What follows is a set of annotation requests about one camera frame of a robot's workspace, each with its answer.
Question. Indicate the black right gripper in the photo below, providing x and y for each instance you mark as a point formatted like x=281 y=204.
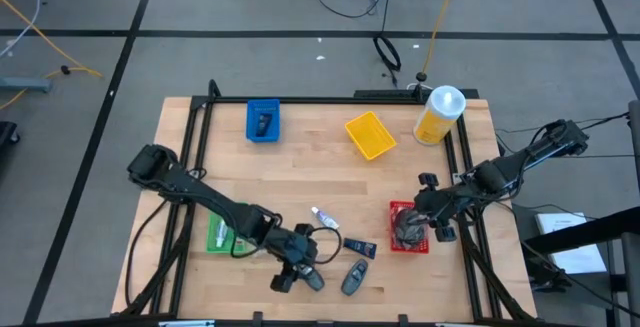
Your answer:
x=435 y=204

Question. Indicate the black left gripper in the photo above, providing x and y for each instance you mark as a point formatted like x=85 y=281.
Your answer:
x=292 y=249

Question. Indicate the grey oval case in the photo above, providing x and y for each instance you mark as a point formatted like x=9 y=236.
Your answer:
x=354 y=277
x=315 y=283

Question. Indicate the white tube with white cap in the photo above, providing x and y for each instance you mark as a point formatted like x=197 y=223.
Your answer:
x=220 y=234

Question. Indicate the dark blue tube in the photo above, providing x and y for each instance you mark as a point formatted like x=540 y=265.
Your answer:
x=360 y=248
x=263 y=124

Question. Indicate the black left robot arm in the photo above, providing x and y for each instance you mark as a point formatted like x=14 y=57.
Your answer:
x=200 y=192

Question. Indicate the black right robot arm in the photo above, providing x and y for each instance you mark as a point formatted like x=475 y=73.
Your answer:
x=505 y=169

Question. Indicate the red plastic basket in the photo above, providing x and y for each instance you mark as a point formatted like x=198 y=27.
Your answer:
x=392 y=217

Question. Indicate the white toothpaste tube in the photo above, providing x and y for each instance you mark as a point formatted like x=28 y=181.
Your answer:
x=325 y=218

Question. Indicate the green plastic basket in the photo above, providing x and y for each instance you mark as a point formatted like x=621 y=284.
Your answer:
x=212 y=244

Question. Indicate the white canister with yellow label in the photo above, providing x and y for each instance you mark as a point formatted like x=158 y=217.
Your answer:
x=440 y=114

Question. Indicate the yellow plastic basket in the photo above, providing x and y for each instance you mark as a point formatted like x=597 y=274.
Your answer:
x=370 y=135

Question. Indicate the white paper box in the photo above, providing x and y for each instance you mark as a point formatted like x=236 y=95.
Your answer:
x=570 y=249

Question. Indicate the black side stand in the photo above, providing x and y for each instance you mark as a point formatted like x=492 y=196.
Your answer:
x=580 y=230

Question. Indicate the blue plastic basket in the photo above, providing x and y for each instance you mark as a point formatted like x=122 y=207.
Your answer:
x=251 y=117

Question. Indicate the black caster base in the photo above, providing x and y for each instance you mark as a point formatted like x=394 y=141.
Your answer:
x=6 y=134

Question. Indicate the grey metal foot bar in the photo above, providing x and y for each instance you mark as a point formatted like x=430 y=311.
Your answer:
x=25 y=84

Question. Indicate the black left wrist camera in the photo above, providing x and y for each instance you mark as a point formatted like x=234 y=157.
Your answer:
x=304 y=230

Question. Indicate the black aluminium table frame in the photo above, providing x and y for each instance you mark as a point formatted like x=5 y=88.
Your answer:
x=325 y=100

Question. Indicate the grey metal post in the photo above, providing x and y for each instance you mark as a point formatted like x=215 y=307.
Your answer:
x=635 y=142

